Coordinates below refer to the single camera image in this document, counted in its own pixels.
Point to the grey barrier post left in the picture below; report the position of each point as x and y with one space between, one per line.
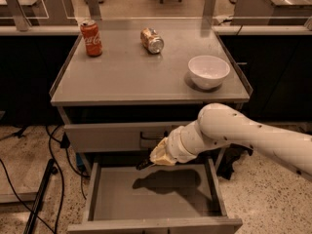
21 22

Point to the grey barrier post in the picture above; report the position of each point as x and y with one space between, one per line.
21 22
209 8
94 9

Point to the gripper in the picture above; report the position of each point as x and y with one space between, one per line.
175 144

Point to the grey barrier post right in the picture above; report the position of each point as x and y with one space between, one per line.
209 8

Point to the grey background desk left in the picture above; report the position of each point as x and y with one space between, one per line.
41 12

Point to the grey background desk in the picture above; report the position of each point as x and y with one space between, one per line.
272 12
41 12

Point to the grey barrier post middle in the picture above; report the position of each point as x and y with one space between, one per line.
94 9

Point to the grey metal drawer cabinet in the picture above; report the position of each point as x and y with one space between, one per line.
127 84

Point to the clear acrylic barrier panel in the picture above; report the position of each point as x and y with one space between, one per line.
170 8

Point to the grey open middle drawer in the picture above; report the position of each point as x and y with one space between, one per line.
183 199

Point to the orange silver lying can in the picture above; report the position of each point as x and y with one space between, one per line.
151 41

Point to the black bar on floor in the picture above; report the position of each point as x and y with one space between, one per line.
39 198

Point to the grey background desk right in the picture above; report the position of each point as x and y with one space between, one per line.
272 12

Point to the white ceramic bowl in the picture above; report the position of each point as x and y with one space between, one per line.
208 72

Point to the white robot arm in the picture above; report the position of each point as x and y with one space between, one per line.
219 125

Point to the grey closed upper drawer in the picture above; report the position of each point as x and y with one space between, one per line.
110 137

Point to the red coca-cola can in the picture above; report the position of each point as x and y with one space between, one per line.
90 32

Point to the black drawer handle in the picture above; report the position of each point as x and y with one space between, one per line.
148 136

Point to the dark cloth behind cabinet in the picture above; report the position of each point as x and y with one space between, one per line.
232 154

